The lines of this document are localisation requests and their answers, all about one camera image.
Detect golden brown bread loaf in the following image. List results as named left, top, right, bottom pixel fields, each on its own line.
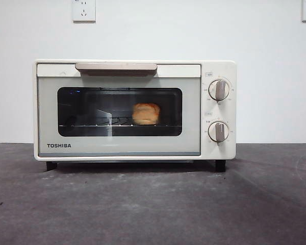
left=132, top=102, right=161, bottom=126

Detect white Toshiba toaster oven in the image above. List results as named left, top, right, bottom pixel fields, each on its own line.
left=33, top=60, right=237, bottom=173

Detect oven door with beige handle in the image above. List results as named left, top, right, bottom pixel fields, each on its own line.
left=37, top=62, right=202, bottom=157

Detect round white oven knob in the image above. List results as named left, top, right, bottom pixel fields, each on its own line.
left=208, top=121, right=231, bottom=143
left=208, top=79, right=231, bottom=101

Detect metal wire oven rack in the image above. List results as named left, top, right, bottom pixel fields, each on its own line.
left=58, top=117, right=181, bottom=128

